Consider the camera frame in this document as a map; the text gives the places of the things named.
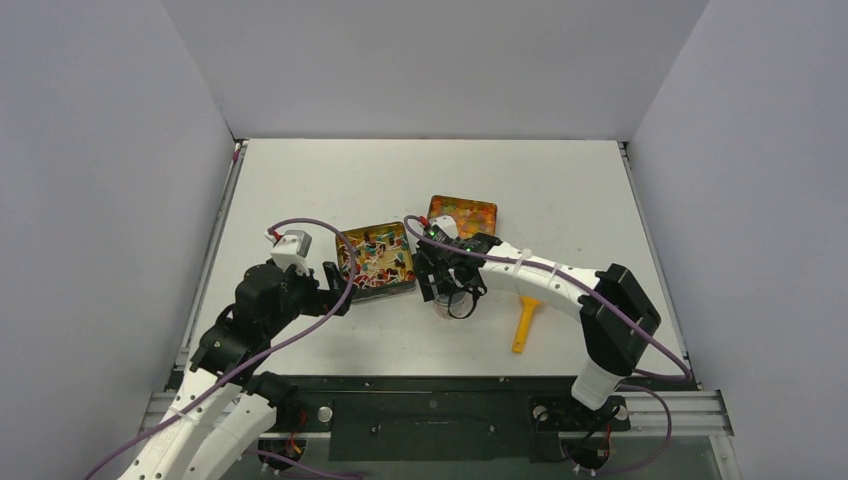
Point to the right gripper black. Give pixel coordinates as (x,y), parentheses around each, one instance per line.
(436,273)

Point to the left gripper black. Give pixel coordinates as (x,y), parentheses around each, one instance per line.
(323,300)

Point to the tin box of lollipops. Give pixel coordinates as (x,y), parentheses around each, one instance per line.
(381,264)

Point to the tin box of gummy candies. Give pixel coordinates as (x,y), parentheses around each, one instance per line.
(470,216)

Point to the orange plastic scoop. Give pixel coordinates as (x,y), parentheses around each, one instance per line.
(529,307)

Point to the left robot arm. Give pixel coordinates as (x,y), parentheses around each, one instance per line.
(224,402)

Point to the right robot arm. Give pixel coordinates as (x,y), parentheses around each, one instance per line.
(615,314)

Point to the clear plastic round container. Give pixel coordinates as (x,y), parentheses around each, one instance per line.
(455,306)

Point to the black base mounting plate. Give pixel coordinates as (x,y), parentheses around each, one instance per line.
(391,418)

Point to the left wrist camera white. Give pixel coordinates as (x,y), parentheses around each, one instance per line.
(290,249)

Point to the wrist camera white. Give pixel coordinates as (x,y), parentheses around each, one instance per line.
(441,227)
(290,249)

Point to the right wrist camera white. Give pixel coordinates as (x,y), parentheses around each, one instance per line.
(441,227)

